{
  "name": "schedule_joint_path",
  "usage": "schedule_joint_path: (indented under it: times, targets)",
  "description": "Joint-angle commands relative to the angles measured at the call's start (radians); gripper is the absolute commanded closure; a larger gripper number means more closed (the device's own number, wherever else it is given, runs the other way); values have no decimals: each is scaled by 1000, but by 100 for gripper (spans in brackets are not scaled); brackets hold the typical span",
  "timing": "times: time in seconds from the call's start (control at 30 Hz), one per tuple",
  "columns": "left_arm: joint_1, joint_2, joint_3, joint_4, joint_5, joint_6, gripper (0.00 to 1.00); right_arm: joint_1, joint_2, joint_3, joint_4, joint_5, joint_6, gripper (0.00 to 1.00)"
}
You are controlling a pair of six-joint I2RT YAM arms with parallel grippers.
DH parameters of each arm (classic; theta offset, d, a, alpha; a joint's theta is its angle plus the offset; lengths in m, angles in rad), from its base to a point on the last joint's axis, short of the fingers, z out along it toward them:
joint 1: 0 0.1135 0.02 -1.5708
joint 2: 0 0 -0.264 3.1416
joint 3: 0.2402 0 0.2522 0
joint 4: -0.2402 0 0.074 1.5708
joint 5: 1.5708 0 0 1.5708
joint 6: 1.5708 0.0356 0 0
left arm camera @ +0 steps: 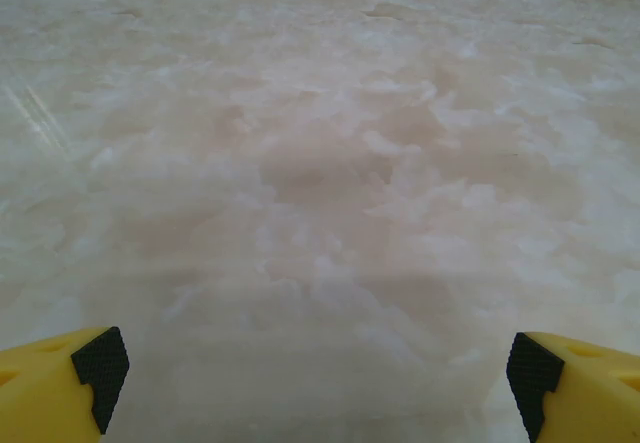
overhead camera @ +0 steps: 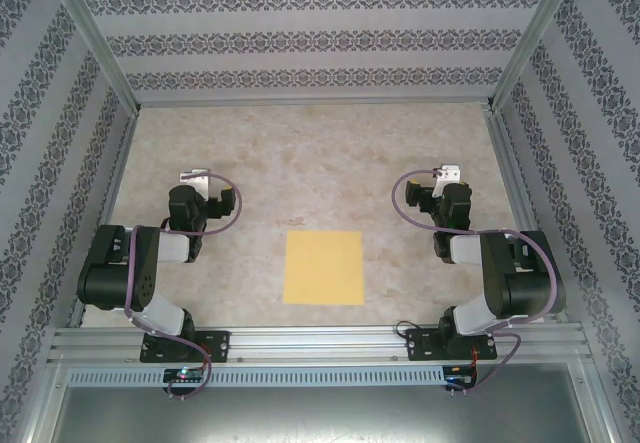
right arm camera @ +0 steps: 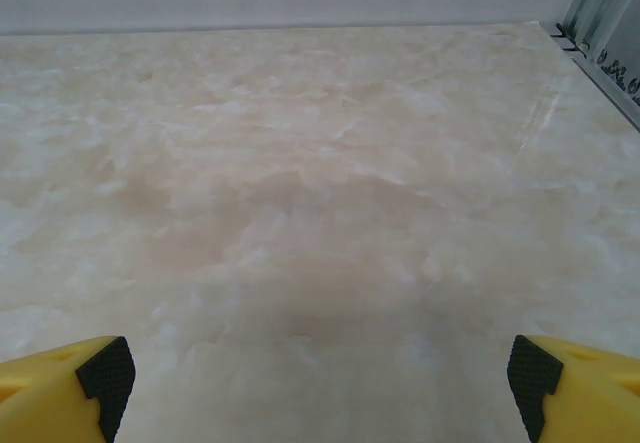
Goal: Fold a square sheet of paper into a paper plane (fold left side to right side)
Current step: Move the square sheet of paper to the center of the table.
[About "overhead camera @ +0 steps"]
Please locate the yellow paper sheet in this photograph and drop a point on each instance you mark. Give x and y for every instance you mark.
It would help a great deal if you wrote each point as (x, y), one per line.
(324, 268)

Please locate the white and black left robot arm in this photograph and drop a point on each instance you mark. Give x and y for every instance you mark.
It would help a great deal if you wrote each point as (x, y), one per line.
(150, 283)

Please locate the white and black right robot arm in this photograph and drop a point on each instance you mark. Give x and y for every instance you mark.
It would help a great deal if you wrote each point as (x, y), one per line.
(525, 278)

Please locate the grey metal sheet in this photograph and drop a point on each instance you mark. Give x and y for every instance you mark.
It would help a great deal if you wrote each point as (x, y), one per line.
(320, 413)

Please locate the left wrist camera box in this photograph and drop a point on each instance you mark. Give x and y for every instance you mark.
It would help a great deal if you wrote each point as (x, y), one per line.
(197, 180)

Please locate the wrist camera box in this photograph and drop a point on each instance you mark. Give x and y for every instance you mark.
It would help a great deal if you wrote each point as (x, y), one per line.
(450, 173)
(197, 180)

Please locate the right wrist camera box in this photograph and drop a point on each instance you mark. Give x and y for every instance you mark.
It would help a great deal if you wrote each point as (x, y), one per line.
(450, 173)

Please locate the aluminium side rail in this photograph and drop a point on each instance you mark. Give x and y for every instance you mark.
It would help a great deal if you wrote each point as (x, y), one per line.
(515, 188)
(106, 213)

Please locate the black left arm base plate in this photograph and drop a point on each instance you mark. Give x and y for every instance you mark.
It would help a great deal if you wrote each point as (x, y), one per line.
(220, 345)

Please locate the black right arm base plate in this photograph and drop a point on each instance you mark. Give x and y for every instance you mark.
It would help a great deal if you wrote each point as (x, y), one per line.
(417, 345)

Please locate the long aluminium base rail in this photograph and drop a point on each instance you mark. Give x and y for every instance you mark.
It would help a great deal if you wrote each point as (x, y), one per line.
(310, 343)

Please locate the aluminium frame post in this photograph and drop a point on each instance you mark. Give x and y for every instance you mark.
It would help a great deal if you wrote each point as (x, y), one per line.
(97, 43)
(535, 38)

